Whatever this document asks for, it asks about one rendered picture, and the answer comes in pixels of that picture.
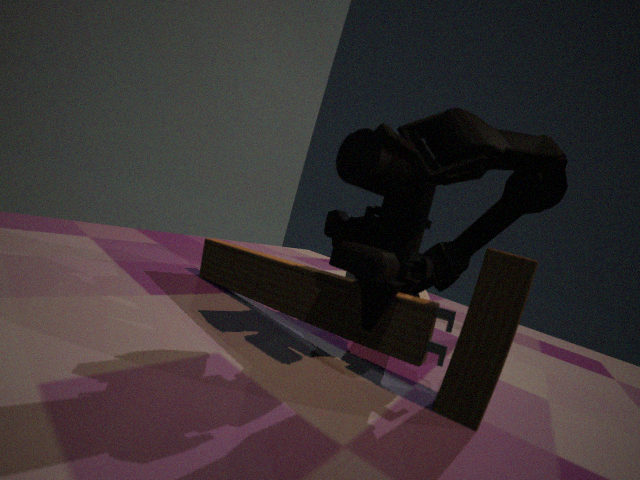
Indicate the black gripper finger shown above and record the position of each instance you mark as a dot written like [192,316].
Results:
[376,298]
[409,284]

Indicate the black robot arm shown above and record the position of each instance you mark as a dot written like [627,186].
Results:
[401,168]

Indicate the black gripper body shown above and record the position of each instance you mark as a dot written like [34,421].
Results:
[394,249]

